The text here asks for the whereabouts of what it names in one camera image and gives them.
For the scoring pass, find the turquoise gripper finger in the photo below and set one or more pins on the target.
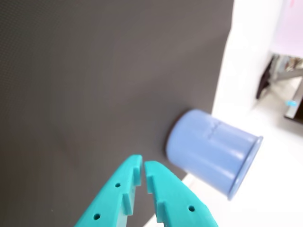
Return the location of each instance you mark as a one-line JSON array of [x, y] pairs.
[[176, 201], [111, 196]]

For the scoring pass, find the periwinkle blue plastic pot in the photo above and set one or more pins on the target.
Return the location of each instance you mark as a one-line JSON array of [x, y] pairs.
[[208, 151]]

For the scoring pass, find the dark grey textured mat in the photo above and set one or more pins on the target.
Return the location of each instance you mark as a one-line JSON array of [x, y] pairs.
[[82, 82]]

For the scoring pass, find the black low furniture piece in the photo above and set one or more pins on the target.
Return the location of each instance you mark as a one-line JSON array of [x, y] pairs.
[[294, 113]]

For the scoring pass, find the dark-legged grey frame furniture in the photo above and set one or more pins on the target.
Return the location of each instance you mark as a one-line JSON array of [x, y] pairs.
[[265, 78]]

